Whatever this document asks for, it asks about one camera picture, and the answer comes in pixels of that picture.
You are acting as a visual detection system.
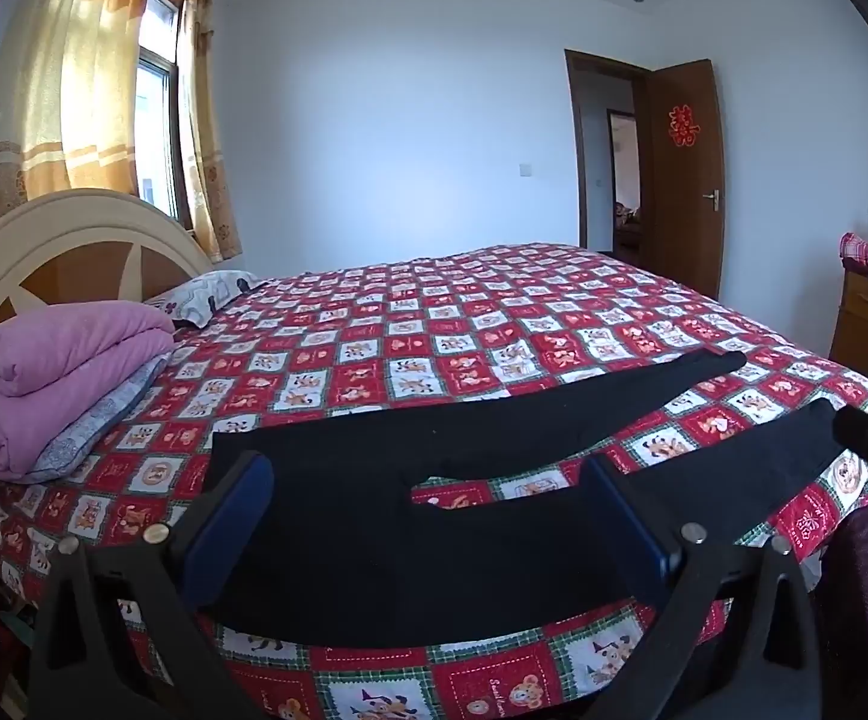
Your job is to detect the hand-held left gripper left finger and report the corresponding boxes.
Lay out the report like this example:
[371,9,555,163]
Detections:
[25,451,276,720]

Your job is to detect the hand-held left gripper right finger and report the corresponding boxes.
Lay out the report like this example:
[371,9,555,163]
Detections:
[580,456,825,720]

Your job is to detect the black pants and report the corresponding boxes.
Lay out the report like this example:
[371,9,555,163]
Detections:
[209,350,848,650]

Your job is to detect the person's dark maroon clothing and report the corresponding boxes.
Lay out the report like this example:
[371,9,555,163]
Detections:
[820,495,868,691]

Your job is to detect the grey patterned pillow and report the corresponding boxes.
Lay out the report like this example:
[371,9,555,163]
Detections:
[32,351,174,485]

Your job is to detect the pink folded quilt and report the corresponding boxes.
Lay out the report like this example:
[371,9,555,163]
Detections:
[0,302,178,479]

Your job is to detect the white patterned pillow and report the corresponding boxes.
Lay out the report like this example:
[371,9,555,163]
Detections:
[143,270,274,329]

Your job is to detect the red printed bedspread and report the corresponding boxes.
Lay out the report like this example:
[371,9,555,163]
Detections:
[0,242,868,720]

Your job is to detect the brown wooden door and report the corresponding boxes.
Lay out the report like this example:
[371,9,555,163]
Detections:
[644,58,728,301]

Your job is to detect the red paper door decoration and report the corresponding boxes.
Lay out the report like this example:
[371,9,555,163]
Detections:
[668,105,701,147]

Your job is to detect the cream wooden headboard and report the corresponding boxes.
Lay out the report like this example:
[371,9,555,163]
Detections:
[0,190,217,593]

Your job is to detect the window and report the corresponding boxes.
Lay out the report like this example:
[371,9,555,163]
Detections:
[134,0,195,233]

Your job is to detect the wide yellow curtain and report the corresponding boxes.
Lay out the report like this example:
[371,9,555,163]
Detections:
[0,0,161,233]

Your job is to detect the brown door frame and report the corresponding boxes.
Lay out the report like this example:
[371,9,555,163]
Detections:
[564,49,656,267]

